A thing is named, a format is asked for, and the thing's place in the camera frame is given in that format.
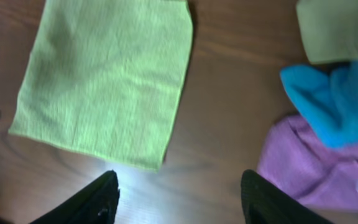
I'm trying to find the blue crumpled cloth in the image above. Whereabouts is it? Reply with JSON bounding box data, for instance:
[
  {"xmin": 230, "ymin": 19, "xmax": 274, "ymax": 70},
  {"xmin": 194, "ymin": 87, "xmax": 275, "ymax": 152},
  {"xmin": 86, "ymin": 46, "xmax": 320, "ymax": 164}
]
[{"xmin": 280, "ymin": 60, "xmax": 358, "ymax": 148}]

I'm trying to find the purple cloth at bottom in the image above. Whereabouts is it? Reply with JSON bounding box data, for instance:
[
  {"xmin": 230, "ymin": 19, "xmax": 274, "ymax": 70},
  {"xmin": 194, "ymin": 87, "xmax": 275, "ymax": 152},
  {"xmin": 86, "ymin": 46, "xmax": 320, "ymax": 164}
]
[{"xmin": 257, "ymin": 115, "xmax": 358, "ymax": 212}]

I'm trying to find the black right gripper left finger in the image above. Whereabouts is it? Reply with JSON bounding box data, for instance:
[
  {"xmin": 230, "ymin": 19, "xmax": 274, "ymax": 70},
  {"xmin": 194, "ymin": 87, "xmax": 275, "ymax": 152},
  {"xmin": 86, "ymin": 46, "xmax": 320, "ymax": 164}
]
[{"xmin": 31, "ymin": 170, "xmax": 120, "ymax": 224}]

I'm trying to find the olive green crumpled cloth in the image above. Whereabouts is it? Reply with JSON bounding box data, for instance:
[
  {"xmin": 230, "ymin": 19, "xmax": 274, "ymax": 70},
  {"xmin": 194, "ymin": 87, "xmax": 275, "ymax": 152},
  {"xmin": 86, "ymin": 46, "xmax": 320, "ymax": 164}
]
[{"xmin": 296, "ymin": 0, "xmax": 358, "ymax": 64}]

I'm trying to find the light green cloth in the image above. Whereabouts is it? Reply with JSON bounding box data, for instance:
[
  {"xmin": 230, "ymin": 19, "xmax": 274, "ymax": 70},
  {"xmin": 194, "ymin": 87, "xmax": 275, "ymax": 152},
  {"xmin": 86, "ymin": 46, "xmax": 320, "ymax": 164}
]
[{"xmin": 9, "ymin": 0, "xmax": 193, "ymax": 170}]

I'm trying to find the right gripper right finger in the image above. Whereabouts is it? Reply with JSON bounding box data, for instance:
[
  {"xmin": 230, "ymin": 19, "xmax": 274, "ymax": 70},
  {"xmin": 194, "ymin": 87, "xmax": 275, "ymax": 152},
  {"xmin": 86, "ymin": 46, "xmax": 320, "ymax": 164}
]
[{"xmin": 241, "ymin": 169, "xmax": 332, "ymax": 224}]

